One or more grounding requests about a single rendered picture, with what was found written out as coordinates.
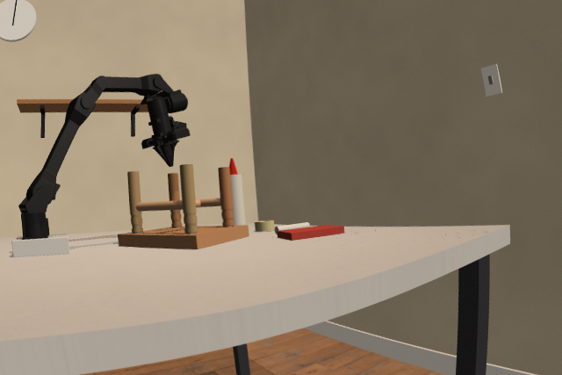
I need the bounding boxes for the brown wooden stool seat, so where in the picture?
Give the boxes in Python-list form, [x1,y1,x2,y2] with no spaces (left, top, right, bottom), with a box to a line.
[118,225,249,249]

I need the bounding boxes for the flat red rectangular block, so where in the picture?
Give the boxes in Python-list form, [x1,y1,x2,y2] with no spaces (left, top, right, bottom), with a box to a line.
[277,225,344,241]

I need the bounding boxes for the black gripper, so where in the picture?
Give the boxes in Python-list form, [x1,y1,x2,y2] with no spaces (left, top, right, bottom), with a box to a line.
[141,113,191,167]

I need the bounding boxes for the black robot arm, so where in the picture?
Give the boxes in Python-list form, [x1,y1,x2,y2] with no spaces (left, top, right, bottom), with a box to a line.
[18,74,188,240]

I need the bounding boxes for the brown wooden stool legs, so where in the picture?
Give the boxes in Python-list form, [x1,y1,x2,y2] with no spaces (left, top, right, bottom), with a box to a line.
[127,164,234,234]

